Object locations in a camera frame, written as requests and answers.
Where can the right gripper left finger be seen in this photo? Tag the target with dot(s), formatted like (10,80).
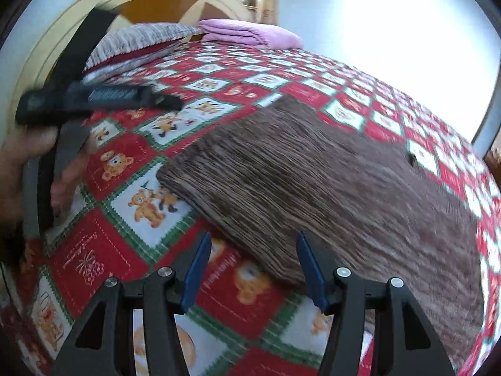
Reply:
(101,340)

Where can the brown knitted sweater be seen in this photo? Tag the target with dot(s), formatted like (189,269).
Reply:
(262,178)

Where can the left hand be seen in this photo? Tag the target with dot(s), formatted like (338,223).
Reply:
(25,144)

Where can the grey striped pillow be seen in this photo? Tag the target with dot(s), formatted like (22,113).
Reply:
(136,40)

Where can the red checkered cartoon bedspread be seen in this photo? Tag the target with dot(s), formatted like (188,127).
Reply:
(123,223)

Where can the folded pink blanket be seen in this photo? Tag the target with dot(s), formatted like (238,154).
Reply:
(257,35)

